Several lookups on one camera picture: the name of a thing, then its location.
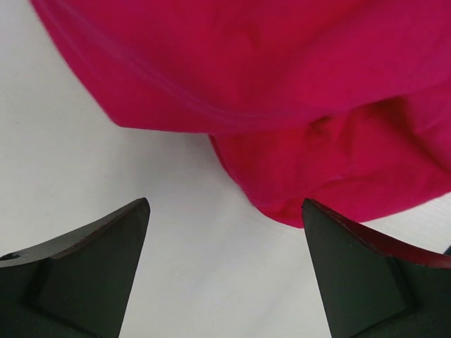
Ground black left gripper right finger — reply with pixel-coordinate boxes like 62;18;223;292
302;199;450;338

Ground magenta t-shirt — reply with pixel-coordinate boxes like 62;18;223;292
32;1;450;227

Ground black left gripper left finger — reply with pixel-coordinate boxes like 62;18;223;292
1;198;150;337

